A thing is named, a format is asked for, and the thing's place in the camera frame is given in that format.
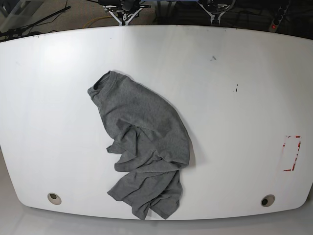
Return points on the grey T-shirt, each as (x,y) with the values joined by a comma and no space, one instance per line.
(151,140)

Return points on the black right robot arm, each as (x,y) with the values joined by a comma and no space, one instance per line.
(123,11)

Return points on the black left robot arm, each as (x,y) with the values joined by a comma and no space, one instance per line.
(216,8)

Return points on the left table grommet hole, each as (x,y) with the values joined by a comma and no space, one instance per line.
(54,199)

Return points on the table grommet hole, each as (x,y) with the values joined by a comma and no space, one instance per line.
(268,200)
(54,199)

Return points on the red tape rectangle marking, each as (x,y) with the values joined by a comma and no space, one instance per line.
(290,152)

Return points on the right table grommet hole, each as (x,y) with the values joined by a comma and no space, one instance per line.
(268,200)

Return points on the black power strip red switch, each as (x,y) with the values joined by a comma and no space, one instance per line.
(279,16)

